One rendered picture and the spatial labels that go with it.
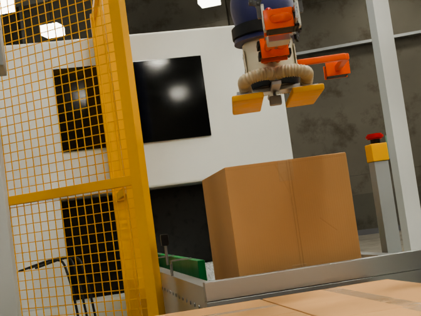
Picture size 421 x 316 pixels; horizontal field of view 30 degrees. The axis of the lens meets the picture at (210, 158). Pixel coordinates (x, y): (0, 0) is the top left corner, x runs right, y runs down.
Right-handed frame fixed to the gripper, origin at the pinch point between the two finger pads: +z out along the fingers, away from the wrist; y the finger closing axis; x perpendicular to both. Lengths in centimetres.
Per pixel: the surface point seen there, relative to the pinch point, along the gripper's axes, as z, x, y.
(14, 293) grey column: 66, -88, 104
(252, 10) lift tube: -16, -49, 5
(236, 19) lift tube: -15, -55, 10
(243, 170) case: 35, -47, 15
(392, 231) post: 63, -109, -39
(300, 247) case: 61, -50, 0
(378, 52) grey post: -53, -357, -92
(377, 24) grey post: -73, -354, -93
